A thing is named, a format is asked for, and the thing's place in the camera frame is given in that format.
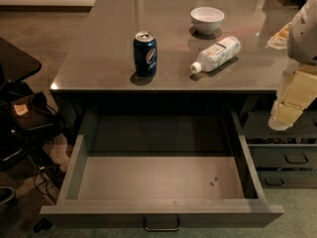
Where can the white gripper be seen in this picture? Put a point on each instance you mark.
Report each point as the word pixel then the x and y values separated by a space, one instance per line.
pixel 303 37

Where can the blue pepsi can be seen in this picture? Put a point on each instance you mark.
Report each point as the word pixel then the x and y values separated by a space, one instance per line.
pixel 145 53

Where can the grey upper side drawer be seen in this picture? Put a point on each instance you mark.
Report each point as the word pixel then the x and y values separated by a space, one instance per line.
pixel 259 125

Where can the grey middle side drawer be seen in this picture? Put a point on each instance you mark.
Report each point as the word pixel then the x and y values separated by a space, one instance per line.
pixel 284 155

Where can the open grey top drawer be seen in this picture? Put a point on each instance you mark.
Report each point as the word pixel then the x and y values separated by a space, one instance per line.
pixel 124 168

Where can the white ceramic bowl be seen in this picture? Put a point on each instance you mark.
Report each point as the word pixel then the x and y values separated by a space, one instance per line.
pixel 206 19

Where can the black bag with label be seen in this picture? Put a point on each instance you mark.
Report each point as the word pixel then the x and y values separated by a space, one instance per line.
pixel 32 112

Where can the black side table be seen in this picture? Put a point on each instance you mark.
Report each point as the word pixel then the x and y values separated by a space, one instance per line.
pixel 16 65

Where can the dark shoe on floor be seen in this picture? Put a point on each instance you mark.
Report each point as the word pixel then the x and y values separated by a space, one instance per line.
pixel 7 194

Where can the metal drawer handle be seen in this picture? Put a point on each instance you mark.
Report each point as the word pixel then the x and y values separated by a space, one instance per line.
pixel 161 224

